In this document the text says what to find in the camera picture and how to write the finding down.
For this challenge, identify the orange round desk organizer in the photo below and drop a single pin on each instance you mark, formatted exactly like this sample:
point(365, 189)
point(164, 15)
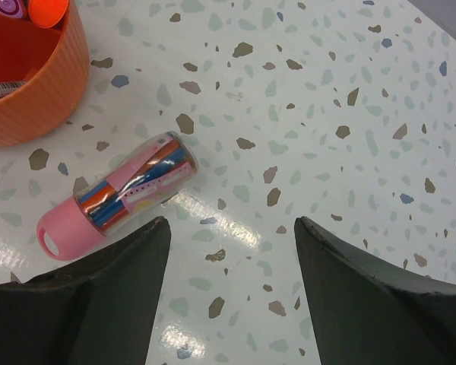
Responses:
point(53, 66)

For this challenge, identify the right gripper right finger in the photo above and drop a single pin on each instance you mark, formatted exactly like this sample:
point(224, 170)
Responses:
point(365, 310)

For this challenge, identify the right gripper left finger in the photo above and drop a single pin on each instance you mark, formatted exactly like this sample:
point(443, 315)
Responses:
point(97, 310)

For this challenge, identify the magenta capped white marker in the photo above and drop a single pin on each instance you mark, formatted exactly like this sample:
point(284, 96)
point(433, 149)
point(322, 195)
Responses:
point(13, 8)

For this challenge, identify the orange black highlighter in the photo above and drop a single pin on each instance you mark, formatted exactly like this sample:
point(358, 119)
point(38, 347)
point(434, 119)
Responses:
point(47, 13)

